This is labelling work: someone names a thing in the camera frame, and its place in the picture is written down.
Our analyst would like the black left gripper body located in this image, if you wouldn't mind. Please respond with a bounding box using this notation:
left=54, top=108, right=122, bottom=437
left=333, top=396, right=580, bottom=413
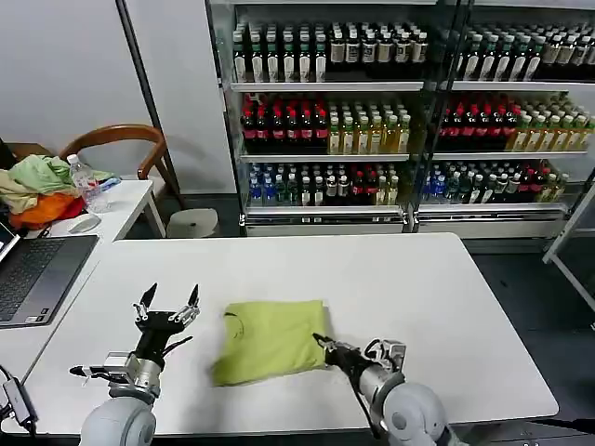
left=134, top=309, right=193, bottom=361

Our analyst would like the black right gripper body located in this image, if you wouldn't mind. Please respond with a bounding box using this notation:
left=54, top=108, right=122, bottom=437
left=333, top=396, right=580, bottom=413
left=324, top=345, right=374, bottom=374

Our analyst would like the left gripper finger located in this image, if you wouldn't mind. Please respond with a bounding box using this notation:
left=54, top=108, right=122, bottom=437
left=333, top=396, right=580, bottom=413
left=132, top=282, right=159, bottom=322
left=167, top=283, right=202, bottom=323

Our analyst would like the lime green shirt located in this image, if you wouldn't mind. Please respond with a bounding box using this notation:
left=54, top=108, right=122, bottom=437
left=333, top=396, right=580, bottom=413
left=211, top=299, right=333, bottom=388

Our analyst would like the white round stool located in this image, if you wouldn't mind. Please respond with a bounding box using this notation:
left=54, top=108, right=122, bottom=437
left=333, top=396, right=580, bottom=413
left=165, top=207, right=220, bottom=240

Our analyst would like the white computer mouse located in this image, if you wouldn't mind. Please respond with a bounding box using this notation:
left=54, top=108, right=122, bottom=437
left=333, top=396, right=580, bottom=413
left=67, top=213, right=101, bottom=234

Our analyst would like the white side table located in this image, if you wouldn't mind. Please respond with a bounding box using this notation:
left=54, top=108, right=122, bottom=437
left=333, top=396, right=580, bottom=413
left=0, top=178, right=167, bottom=387

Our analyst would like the grey laptop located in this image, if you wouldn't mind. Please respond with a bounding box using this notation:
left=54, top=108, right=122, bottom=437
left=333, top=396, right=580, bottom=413
left=0, top=219, right=100, bottom=327

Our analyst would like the blue cloth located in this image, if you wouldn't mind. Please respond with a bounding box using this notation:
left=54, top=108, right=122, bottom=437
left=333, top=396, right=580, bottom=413
left=95, top=171, right=124, bottom=191

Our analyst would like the clear plastic water bottle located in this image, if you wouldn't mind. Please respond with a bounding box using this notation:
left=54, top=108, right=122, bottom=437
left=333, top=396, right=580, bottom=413
left=65, top=153, right=112, bottom=215

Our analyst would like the orange cloth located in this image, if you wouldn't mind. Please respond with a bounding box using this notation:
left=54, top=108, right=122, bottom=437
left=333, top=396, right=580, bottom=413
left=8, top=191, right=89, bottom=231

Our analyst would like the grey usb hub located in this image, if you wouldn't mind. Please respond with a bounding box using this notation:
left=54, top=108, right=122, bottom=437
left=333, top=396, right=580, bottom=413
left=2, top=377, right=39, bottom=425

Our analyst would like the light green cloth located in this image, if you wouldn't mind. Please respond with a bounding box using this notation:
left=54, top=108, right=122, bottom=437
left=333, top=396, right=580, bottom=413
left=7, top=155, right=78, bottom=196

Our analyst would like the beige cloth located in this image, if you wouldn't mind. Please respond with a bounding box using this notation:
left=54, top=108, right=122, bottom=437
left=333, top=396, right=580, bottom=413
left=0, top=168, right=42, bottom=215

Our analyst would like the brown wooden chair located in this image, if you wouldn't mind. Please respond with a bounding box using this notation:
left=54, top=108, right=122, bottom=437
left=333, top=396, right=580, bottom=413
left=59, top=124, right=185, bottom=211

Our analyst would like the black slanted pole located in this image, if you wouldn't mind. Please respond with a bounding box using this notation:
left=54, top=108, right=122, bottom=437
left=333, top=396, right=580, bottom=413
left=114, top=0, right=188, bottom=211

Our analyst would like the glass shelf with bottles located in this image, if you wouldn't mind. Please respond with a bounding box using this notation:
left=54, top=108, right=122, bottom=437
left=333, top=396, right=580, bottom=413
left=204, top=0, right=441, bottom=239
left=413, top=0, right=595, bottom=239

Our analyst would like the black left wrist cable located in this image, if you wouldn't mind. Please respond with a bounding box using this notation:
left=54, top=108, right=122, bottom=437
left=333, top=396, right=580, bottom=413
left=68, top=364, right=115, bottom=380

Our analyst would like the white metal frame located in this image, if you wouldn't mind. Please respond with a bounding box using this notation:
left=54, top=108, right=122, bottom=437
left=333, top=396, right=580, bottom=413
left=542, top=175, right=595, bottom=322

